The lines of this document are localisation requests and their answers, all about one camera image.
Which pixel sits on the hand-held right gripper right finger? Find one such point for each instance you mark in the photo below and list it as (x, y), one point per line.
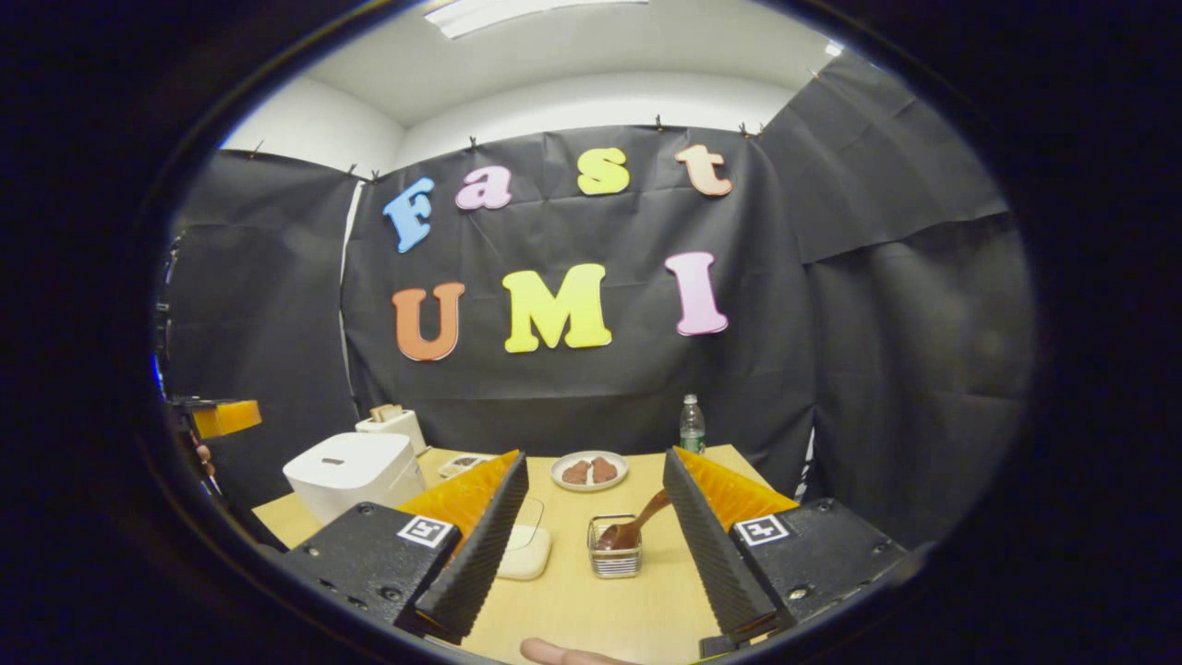
(711, 545)

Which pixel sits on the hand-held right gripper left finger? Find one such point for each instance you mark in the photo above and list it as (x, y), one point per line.
(480, 554)

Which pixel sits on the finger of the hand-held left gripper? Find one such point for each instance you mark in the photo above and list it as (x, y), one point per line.
(226, 418)

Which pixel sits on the brown wooden spoon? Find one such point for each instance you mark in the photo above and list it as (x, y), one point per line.
(642, 522)

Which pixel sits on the white rice cooker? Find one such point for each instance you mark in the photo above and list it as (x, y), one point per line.
(351, 476)

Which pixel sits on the clear plastic container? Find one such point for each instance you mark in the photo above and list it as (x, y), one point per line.
(531, 513)

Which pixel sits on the white divided seasoning tray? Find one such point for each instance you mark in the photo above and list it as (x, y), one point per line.
(462, 465)

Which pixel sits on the white plate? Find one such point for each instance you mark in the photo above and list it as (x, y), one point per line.
(623, 471)

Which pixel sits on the plastic water bottle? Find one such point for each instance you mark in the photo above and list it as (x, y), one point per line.
(693, 427)

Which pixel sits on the brown meat piece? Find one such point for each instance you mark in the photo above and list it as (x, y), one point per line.
(576, 473)
(603, 470)

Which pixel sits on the white toaster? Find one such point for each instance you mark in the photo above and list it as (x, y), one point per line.
(397, 434)

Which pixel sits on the black backdrop cloth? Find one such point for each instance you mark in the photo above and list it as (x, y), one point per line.
(785, 351)

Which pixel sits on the large ceiling light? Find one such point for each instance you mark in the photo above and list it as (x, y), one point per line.
(526, 14)

